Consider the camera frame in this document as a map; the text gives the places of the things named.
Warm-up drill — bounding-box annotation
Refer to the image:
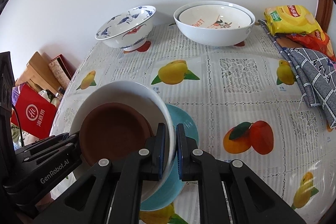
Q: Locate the teal square plate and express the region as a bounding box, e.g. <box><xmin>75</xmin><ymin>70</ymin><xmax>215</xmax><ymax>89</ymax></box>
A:
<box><xmin>140</xmin><ymin>103</ymin><xmax>200</xmax><ymax>212</ymax></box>

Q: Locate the brown clay small bowl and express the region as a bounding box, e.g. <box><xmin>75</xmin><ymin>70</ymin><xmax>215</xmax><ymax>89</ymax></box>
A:
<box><xmin>79</xmin><ymin>102</ymin><xmax>153</xmax><ymax>166</ymax></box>

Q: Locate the plain white bowl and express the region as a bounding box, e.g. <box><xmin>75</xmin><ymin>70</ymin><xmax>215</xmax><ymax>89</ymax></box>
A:
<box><xmin>70</xmin><ymin>81</ymin><xmax>177</xmax><ymax>202</ymax></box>

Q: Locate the fruit print tablecloth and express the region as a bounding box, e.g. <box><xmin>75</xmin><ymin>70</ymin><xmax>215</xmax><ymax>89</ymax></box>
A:
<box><xmin>51</xmin><ymin>24</ymin><xmax>335</xmax><ymax>223</ymax></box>

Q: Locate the patterned brown book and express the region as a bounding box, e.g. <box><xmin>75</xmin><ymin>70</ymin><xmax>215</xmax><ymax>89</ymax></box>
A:
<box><xmin>48</xmin><ymin>54</ymin><xmax>75</xmax><ymax>90</ymax></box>

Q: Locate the wooden side cabinet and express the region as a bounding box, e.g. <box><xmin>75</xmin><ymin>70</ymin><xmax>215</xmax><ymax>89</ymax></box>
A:
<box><xmin>15</xmin><ymin>52</ymin><xmax>61</xmax><ymax>95</ymax></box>

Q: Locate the grey checked cloth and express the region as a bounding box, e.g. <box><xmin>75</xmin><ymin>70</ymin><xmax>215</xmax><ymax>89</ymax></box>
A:
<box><xmin>259</xmin><ymin>20</ymin><xmax>335</xmax><ymax>128</ymax></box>

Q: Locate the blue pattern footed bowl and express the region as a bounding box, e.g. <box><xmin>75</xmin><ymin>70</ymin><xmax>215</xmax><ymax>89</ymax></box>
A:
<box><xmin>95</xmin><ymin>5</ymin><xmax>156</xmax><ymax>51</ymax></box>

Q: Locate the large white outer bowl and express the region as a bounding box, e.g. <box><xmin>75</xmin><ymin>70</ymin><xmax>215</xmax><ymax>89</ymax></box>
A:
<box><xmin>173</xmin><ymin>1</ymin><xmax>256</xmax><ymax>47</ymax></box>

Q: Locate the red chips bag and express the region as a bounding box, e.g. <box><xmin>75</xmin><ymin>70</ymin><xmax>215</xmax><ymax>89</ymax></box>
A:
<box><xmin>286</xmin><ymin>30</ymin><xmax>335</xmax><ymax>61</ymax></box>

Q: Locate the yellow chips bag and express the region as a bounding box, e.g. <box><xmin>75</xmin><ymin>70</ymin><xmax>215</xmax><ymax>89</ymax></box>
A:
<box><xmin>264</xmin><ymin>5</ymin><xmax>322</xmax><ymax>35</ymax></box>

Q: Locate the brown wooden door frame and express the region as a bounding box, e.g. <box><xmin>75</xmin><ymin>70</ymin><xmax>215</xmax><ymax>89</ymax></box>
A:
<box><xmin>315</xmin><ymin>0</ymin><xmax>333</xmax><ymax>32</ymax></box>

